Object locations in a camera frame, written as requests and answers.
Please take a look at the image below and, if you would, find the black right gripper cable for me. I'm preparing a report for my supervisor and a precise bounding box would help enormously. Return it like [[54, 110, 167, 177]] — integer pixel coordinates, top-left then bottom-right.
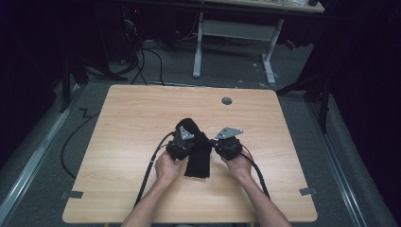
[[240, 150, 271, 200]]

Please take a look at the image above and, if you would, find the thin black floor cable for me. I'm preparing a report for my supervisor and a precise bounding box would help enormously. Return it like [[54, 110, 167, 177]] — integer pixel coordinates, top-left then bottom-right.
[[60, 108, 100, 180]]

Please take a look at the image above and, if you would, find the grey tape strip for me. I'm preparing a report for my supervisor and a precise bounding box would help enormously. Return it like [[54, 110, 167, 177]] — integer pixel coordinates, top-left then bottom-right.
[[299, 186, 318, 197], [61, 190, 85, 200]]

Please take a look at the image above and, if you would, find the white-framed desk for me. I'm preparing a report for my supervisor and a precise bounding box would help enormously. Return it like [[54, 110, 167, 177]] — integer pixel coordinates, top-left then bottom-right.
[[191, 0, 326, 85]]

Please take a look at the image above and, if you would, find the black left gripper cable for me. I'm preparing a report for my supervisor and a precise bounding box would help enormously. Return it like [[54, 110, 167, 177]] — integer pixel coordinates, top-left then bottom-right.
[[133, 131, 176, 208]]

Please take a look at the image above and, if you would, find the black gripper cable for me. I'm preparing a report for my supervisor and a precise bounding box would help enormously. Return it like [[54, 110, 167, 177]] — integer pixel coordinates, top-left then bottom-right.
[[133, 131, 176, 208], [240, 150, 271, 200]]

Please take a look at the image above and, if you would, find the black metal stand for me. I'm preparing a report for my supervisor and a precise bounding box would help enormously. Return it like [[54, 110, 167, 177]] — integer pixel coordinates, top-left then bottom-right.
[[275, 71, 333, 134], [59, 53, 128, 114]]

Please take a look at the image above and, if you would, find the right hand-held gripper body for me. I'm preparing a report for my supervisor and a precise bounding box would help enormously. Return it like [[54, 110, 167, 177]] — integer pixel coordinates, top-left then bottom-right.
[[214, 126, 244, 161]]

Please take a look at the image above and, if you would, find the black sock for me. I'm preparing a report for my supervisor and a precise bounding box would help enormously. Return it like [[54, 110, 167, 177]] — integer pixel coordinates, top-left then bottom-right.
[[174, 117, 213, 180]]

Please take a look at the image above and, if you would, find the metal floor rail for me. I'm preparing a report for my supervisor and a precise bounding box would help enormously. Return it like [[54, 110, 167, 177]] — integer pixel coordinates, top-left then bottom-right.
[[306, 100, 369, 227], [0, 82, 83, 219]]

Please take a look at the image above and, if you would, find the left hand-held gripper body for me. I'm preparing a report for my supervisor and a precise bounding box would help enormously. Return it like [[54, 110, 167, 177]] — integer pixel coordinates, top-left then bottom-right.
[[166, 125, 197, 162]]

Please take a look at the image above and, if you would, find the person's right hand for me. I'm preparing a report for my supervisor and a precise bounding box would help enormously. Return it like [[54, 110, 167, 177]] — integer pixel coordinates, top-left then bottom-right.
[[219, 149, 253, 183]]

